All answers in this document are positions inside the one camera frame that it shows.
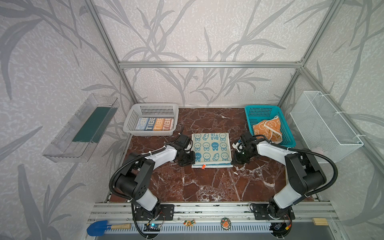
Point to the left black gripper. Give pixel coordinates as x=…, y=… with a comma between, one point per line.
x=186, y=157

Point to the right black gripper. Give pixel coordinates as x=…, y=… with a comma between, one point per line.
x=238, y=155

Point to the bear print towel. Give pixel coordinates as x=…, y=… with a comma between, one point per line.
x=212, y=150

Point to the orange patterned towel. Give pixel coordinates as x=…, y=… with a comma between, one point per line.
x=271, y=129

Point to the teal perforated plastic basket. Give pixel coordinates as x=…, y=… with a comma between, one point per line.
x=255, y=114

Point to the white perforated plastic basket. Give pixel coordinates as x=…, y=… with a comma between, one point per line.
x=158, y=110

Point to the striped rabbit print towel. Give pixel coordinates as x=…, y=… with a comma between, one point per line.
x=155, y=124

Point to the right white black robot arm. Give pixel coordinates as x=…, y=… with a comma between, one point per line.
x=303, y=171

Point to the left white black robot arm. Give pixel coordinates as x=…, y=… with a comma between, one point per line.
x=131, y=181

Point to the small orange green sticker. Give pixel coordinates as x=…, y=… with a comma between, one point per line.
x=189, y=223

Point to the round orange green badge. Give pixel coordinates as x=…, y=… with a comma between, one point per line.
x=226, y=223

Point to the left green circuit board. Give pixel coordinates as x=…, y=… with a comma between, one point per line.
x=152, y=227

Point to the small wooden block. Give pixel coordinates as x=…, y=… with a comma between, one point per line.
x=320, y=221

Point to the blue toy shovel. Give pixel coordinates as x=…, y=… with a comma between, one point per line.
x=99, y=228

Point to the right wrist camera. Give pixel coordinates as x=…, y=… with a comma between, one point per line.
x=239, y=147

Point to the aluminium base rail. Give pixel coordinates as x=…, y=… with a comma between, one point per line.
x=245, y=217

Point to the pink object in wire basket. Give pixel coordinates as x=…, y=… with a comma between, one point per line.
x=319, y=150

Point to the white wire mesh basket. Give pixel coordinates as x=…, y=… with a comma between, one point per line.
x=322, y=125

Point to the clear acrylic wall shelf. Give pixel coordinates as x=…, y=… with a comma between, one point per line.
x=79, y=138

